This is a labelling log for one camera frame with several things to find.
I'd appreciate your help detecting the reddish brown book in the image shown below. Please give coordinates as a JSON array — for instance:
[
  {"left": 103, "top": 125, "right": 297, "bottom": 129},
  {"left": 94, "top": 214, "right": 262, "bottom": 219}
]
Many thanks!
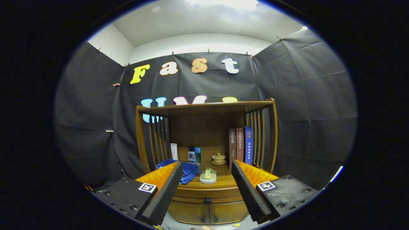
[{"left": 235, "top": 127, "right": 245, "bottom": 163}]

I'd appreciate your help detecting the blue book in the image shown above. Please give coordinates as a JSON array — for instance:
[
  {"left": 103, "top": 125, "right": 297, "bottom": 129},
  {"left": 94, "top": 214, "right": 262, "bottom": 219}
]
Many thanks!
[{"left": 243, "top": 126, "right": 253, "bottom": 165}]

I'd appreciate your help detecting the blue towel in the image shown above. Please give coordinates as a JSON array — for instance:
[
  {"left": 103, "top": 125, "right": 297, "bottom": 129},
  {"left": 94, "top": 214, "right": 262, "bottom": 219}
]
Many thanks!
[{"left": 156, "top": 159, "right": 199, "bottom": 185}]

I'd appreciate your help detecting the wooden cabinet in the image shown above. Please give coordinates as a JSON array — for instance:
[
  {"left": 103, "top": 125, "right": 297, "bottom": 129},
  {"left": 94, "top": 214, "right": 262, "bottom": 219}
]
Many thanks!
[{"left": 135, "top": 98, "right": 278, "bottom": 225}]

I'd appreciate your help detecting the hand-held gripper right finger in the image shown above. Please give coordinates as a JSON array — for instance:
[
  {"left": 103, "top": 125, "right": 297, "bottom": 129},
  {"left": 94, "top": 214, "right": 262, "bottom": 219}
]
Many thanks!
[{"left": 231, "top": 160, "right": 321, "bottom": 224}]

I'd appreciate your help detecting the green brush with white sponge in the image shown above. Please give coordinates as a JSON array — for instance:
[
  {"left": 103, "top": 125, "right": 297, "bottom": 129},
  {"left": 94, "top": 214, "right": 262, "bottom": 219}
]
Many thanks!
[{"left": 199, "top": 167, "right": 217, "bottom": 184}]

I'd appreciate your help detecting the beige lidded teacup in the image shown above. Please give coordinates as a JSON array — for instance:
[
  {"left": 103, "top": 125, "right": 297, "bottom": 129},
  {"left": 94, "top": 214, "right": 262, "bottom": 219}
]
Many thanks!
[{"left": 212, "top": 153, "right": 227, "bottom": 166}]

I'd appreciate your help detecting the wooden countertop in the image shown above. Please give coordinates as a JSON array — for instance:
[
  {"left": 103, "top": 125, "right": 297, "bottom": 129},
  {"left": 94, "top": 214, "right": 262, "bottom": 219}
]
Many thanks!
[{"left": 157, "top": 160, "right": 272, "bottom": 189}]

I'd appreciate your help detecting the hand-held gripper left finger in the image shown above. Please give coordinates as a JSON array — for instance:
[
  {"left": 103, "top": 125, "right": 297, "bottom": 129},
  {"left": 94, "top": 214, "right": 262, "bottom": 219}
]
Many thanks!
[{"left": 95, "top": 161, "right": 183, "bottom": 226}]

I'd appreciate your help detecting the wooden cabinet door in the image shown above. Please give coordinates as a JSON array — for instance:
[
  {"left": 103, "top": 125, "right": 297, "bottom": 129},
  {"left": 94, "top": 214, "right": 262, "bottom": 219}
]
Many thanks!
[
  {"left": 167, "top": 201, "right": 210, "bottom": 225},
  {"left": 208, "top": 201, "right": 249, "bottom": 225}
]

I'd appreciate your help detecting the dark brown book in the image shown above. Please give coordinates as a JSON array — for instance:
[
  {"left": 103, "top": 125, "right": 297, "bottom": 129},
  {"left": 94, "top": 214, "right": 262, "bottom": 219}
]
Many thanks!
[{"left": 228, "top": 128, "right": 237, "bottom": 169}]

